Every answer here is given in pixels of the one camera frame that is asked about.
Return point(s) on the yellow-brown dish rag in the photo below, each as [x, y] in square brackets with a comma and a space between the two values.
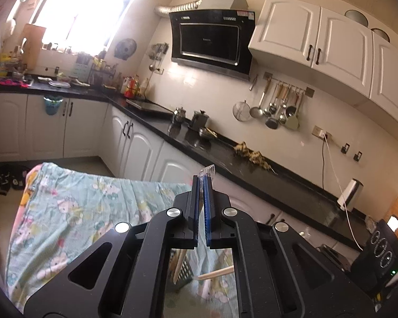
[252, 155]

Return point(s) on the white upper kitchen cabinets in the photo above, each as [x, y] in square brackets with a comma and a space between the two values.
[285, 29]

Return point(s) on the wall rack with utensils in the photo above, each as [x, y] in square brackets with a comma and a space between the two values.
[159, 51]

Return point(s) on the teal knife block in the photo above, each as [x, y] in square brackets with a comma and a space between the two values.
[83, 69]

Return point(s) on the printed cartoon blanket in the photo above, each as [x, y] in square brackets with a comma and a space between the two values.
[69, 205]

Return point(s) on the black wall hook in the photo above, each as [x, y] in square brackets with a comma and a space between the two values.
[358, 156]
[345, 148]

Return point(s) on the black spice rack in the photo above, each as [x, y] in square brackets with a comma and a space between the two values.
[102, 73]

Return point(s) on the black induction cooktop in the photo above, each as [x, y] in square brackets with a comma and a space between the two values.
[149, 106]

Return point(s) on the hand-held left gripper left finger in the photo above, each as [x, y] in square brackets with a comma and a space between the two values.
[195, 205]

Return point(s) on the metal kettle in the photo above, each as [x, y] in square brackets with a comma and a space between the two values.
[197, 121]

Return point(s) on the white lower kitchen cabinets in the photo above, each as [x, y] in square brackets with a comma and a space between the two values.
[142, 149]

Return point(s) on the black ladle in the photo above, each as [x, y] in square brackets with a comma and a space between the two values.
[291, 111]

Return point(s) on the wall outlet with charger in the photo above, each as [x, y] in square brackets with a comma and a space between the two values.
[320, 131]

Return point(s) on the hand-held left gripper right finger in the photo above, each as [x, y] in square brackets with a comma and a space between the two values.
[208, 212]

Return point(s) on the white kitchen cabinets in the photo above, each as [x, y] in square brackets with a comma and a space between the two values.
[142, 149]
[285, 29]

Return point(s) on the small steel teapot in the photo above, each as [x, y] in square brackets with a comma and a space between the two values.
[179, 116]

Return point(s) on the green spatula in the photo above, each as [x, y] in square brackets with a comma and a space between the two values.
[293, 123]

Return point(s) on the pale wooden chopstick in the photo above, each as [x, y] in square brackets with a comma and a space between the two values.
[179, 265]
[215, 273]

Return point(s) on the kitchen window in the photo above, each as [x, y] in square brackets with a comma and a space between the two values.
[79, 13]

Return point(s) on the slotted metal ladle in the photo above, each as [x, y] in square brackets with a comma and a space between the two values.
[256, 112]

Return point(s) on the red-label oil bottle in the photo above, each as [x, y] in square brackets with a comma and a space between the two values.
[130, 87]

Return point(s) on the plastic-wrapped chopstick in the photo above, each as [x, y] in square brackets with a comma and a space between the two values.
[208, 171]

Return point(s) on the black countertop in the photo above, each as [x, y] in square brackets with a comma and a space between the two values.
[285, 192]

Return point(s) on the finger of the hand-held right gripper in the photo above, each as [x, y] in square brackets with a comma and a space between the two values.
[335, 258]

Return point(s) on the metal utensil hanging rail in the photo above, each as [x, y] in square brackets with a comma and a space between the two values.
[309, 91]

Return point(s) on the small grey wall fan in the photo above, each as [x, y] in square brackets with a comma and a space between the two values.
[126, 49]

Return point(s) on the wooden cutting board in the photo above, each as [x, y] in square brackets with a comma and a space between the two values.
[33, 46]

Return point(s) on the grey-green plastic utensil basket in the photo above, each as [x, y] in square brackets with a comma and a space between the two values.
[184, 276]

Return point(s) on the black range hood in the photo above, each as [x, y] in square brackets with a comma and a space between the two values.
[205, 39]

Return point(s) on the blue hanging waste bin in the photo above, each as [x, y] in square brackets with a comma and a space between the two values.
[52, 107]

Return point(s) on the dark slippers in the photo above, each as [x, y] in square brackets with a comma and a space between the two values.
[10, 177]

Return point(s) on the silver exhaust duct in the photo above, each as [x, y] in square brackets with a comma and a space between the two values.
[179, 6]

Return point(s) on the white and silver appliance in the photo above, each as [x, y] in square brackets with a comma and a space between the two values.
[351, 193]

